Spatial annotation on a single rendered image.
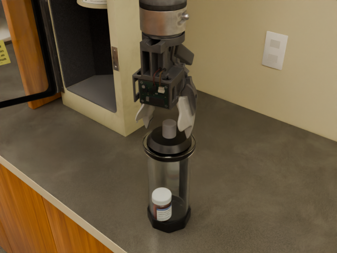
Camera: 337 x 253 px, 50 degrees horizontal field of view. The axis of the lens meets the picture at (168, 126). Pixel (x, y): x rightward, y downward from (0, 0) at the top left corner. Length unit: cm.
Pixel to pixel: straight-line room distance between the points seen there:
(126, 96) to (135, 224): 39
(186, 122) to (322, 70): 61
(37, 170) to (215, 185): 49
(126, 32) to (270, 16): 46
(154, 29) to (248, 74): 76
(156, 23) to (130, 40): 46
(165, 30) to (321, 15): 65
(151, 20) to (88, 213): 52
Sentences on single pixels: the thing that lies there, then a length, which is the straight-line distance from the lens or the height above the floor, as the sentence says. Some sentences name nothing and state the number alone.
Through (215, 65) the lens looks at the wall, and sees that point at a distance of 135.
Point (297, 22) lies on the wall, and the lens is 116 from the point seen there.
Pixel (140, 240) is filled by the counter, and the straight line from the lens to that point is 84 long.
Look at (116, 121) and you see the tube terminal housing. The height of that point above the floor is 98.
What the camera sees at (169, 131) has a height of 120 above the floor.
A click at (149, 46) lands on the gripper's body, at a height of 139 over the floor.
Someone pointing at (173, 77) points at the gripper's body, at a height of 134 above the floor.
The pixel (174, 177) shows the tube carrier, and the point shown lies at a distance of 74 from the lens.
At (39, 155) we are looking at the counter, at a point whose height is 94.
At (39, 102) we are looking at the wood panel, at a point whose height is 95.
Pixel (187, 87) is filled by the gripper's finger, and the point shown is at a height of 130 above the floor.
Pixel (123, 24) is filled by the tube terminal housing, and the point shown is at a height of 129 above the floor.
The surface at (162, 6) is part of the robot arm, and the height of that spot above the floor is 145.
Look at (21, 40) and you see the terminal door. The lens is 122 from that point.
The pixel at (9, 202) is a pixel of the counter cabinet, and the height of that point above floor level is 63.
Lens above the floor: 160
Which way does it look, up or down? 34 degrees down
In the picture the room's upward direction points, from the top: straight up
